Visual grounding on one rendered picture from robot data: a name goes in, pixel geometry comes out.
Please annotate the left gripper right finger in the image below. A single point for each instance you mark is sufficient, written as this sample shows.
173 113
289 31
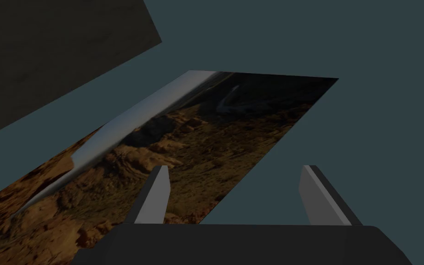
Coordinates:
324 200

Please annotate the desert landscape wall picture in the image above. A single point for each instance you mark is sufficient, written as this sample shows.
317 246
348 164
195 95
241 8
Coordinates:
204 147

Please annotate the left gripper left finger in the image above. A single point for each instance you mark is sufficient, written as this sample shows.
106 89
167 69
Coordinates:
154 200

